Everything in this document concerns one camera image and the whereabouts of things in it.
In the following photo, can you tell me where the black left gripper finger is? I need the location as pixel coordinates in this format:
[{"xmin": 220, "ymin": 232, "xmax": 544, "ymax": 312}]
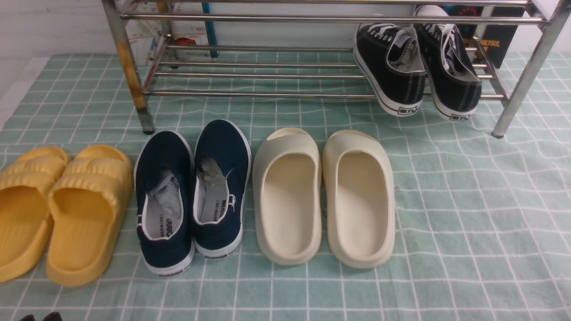
[
  {"xmin": 42, "ymin": 312, "xmax": 63, "ymax": 321},
  {"xmin": 20, "ymin": 314, "xmax": 36, "ymax": 321}
]

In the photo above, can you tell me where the black canvas sneaker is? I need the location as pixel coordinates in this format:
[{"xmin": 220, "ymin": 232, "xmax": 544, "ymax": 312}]
[
  {"xmin": 414, "ymin": 22, "xmax": 482, "ymax": 122},
  {"xmin": 353, "ymin": 24, "xmax": 426, "ymax": 117}
]

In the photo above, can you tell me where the metal shoe rack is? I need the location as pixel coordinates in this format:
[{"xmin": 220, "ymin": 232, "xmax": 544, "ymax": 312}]
[{"xmin": 102, "ymin": 0, "xmax": 570, "ymax": 139}]

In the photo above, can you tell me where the right yellow slide slipper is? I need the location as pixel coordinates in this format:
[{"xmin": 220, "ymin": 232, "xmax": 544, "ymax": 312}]
[{"xmin": 46, "ymin": 144, "xmax": 134, "ymax": 287}]

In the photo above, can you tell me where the yellow slide slipper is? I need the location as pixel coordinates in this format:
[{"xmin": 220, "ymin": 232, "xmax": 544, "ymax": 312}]
[
  {"xmin": 46, "ymin": 144, "xmax": 134, "ymax": 287},
  {"xmin": 0, "ymin": 146, "xmax": 71, "ymax": 282}
]

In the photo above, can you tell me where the left yellow slide slipper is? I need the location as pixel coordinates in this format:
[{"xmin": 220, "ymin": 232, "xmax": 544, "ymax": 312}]
[{"xmin": 0, "ymin": 146, "xmax": 71, "ymax": 282}]

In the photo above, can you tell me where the left navy slip-on shoe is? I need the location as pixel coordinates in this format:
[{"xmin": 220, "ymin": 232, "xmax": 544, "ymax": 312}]
[{"xmin": 134, "ymin": 131, "xmax": 196, "ymax": 276}]

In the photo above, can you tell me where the navy slip-on shoe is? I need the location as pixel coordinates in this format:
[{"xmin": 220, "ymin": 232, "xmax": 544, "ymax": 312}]
[
  {"xmin": 134, "ymin": 131, "xmax": 196, "ymax": 276},
  {"xmin": 192, "ymin": 119, "xmax": 252, "ymax": 259}
]

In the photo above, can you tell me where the right navy slip-on shoe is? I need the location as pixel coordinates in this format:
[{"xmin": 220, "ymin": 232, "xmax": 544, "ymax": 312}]
[{"xmin": 192, "ymin": 119, "xmax": 252, "ymax": 259}]

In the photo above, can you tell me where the left cream slide slipper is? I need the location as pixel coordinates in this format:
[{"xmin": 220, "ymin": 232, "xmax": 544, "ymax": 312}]
[{"xmin": 252, "ymin": 128, "xmax": 322, "ymax": 266}]

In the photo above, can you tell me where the cream slide slipper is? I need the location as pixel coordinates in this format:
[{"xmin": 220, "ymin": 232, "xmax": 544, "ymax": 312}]
[
  {"xmin": 322, "ymin": 130, "xmax": 396, "ymax": 269},
  {"xmin": 252, "ymin": 128, "xmax": 322, "ymax": 266}
]

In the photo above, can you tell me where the white printed poster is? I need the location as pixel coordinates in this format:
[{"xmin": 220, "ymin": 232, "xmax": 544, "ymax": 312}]
[{"xmin": 124, "ymin": 0, "xmax": 210, "ymax": 66}]

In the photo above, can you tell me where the blue pole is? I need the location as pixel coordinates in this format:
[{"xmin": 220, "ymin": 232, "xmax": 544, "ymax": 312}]
[{"xmin": 202, "ymin": 2, "xmax": 219, "ymax": 58}]

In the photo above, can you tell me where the right cream slide slipper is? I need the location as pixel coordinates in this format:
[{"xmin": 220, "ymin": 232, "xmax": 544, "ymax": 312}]
[{"xmin": 322, "ymin": 130, "xmax": 396, "ymax": 269}]

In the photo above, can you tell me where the green checked tablecloth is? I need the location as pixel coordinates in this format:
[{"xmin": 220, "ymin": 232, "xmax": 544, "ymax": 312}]
[{"xmin": 1, "ymin": 52, "xmax": 571, "ymax": 321}]

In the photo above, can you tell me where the black box orange text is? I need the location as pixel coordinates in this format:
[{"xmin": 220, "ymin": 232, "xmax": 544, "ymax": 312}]
[{"xmin": 446, "ymin": 5, "xmax": 526, "ymax": 69}]

